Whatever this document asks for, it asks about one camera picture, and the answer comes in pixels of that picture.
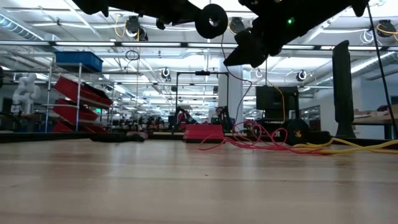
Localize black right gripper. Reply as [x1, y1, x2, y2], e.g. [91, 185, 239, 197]
[223, 0, 371, 68]

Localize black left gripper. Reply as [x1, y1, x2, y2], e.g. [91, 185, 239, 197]
[105, 0, 206, 30]

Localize black spool for red wire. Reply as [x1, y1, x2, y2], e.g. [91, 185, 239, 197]
[195, 3, 229, 40]

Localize black spool for yellow cord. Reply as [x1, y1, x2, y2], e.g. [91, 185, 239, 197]
[280, 118, 311, 146]

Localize thin red wire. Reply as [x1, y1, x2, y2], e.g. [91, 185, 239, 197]
[198, 33, 324, 156]

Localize yellow cord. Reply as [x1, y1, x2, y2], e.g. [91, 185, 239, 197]
[294, 138, 398, 156]

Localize white building column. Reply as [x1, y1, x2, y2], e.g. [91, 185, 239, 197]
[218, 57, 244, 131]

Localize long ceiling light strip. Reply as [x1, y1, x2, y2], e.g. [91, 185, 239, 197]
[55, 41, 398, 51]

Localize black monitor on stand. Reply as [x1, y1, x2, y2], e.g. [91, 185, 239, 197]
[255, 86, 300, 133]

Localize red box with dark lid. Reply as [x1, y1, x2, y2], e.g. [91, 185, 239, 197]
[182, 124, 225, 144]

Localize black pouch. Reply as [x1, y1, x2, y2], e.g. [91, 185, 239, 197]
[307, 131, 331, 145]

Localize blue storage bin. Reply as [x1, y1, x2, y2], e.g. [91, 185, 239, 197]
[55, 51, 104, 73]

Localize metal rack with red bins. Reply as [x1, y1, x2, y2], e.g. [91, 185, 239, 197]
[43, 60, 114, 134]

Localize wooden workbench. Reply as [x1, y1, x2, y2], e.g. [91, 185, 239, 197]
[353, 105, 398, 140]

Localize black glove with red cuff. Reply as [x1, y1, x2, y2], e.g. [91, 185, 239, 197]
[90, 131, 149, 143]

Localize black ceiling cord reel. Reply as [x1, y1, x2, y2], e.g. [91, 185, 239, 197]
[125, 15, 149, 42]
[228, 17, 246, 35]
[376, 19, 398, 39]

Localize black gantry frame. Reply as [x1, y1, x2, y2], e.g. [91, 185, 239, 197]
[175, 70, 230, 125]

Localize yellow hanging cable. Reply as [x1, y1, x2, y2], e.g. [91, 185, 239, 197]
[275, 86, 286, 122]

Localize thin black slanted cable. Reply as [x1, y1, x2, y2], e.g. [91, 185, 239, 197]
[366, 2, 398, 138]

